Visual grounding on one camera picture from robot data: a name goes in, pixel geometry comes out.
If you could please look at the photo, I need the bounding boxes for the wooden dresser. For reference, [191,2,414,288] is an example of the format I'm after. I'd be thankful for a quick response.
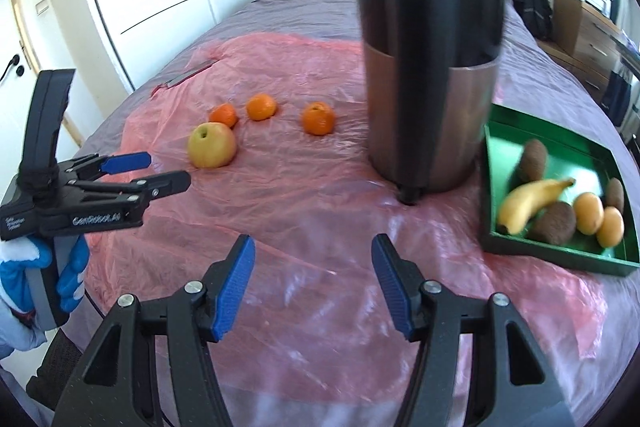
[537,0,626,100]

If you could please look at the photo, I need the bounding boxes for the white door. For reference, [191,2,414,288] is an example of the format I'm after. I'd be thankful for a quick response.
[0,0,83,148]

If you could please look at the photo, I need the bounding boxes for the person's left forearm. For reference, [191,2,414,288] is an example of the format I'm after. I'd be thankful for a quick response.
[0,299,49,362]

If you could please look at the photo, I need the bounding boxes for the black door handle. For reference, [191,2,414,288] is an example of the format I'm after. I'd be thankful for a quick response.
[1,54,27,81]

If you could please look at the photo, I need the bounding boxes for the dark blue tote bag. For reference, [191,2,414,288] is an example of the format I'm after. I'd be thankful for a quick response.
[602,69,635,130]

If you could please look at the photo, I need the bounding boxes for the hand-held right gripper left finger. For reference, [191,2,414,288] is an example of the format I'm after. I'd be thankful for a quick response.
[52,234,257,427]

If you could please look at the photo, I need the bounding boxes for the yellow red apple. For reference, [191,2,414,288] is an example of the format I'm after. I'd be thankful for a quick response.
[187,122,238,169]

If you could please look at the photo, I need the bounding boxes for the yellow banana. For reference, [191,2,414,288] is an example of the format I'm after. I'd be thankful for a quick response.
[496,177,577,236]

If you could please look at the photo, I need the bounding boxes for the orange mandarin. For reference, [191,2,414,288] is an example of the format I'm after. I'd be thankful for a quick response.
[208,103,240,129]
[301,101,336,136]
[246,93,278,122]

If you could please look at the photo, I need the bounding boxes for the green tray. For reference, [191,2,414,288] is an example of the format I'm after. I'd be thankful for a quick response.
[482,104,640,278]

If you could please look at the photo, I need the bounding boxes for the black backpack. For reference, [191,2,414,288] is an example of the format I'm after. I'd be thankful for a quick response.
[509,0,554,41]

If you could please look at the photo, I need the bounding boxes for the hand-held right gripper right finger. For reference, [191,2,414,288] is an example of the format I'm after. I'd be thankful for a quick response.
[371,233,576,427]

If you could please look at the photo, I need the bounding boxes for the black and steel cylindrical appliance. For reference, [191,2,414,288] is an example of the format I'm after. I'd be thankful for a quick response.
[350,0,509,206]

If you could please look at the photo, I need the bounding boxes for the pink plastic sheet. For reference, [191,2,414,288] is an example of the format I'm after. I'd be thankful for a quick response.
[82,32,609,410]

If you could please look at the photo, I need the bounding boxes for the brown kiwi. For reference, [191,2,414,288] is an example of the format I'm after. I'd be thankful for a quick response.
[528,201,577,244]
[603,177,626,213]
[518,139,550,184]

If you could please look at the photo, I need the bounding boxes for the yellow orange round fruit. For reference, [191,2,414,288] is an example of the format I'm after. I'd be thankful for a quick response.
[595,207,626,248]
[573,192,605,236]

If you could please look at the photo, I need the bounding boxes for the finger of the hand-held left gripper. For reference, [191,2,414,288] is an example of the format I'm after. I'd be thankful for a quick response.
[62,152,153,182]
[75,170,192,214]

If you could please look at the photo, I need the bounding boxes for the person's left hand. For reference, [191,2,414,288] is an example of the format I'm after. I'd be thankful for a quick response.
[0,234,92,319]

